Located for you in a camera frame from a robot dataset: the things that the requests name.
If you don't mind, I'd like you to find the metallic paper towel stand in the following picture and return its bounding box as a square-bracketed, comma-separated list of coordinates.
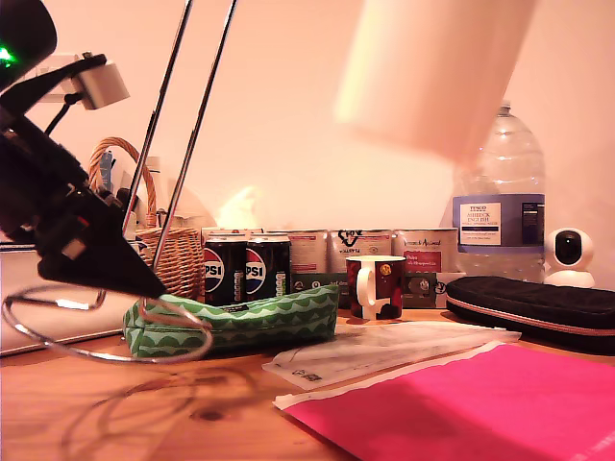
[2, 0, 239, 364]

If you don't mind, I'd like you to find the white paper towel roll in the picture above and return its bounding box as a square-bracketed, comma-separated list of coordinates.
[333, 0, 537, 167]

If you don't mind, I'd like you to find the small black object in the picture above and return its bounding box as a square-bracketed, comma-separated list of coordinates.
[114, 188, 140, 212]

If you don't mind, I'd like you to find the blue packet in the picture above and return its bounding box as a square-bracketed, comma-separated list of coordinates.
[98, 151, 116, 191]

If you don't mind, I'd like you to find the white navy-trimmed cosmetic bag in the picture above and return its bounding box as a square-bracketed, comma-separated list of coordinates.
[0, 247, 134, 357]

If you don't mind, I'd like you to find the black Pepsi Max can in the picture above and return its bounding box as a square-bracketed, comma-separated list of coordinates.
[245, 234, 293, 303]
[204, 234, 249, 306]

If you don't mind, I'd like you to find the gingerbread print tissue box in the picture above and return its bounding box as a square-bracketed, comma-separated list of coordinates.
[200, 227, 264, 240]

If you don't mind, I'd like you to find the white facial tissue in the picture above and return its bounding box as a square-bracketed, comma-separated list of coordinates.
[218, 185, 265, 231]

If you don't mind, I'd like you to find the green wave-patterned fabric pouch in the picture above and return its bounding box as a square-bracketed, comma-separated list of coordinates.
[122, 283, 341, 360]

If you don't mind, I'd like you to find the dark green cardboard tray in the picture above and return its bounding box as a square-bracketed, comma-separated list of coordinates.
[291, 271, 467, 308]

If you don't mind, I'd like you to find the clear printed plastic bag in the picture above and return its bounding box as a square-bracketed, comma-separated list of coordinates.
[261, 320, 523, 391]

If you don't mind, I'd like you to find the silver tin red label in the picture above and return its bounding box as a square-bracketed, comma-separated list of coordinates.
[392, 228, 458, 275]

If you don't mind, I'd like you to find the large clear water bottle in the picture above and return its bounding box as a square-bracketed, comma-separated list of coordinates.
[451, 100, 548, 284]

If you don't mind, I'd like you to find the black zipped case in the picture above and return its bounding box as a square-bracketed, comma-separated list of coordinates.
[445, 276, 615, 357]

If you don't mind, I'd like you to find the wicker basket with handle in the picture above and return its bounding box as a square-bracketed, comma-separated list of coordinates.
[87, 137, 207, 299]

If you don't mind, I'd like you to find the black camera cable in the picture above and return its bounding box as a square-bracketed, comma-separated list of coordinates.
[43, 93, 83, 136]

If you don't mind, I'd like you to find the white light switch plate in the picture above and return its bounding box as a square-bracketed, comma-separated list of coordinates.
[28, 52, 90, 105]

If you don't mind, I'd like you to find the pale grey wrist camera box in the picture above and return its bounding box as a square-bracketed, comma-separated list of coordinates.
[9, 51, 132, 112]

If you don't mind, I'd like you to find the dark red mug white handle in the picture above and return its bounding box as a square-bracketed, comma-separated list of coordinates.
[345, 255, 407, 322]

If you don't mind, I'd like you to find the small white round camera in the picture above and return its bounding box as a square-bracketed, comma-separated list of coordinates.
[542, 227, 597, 290]

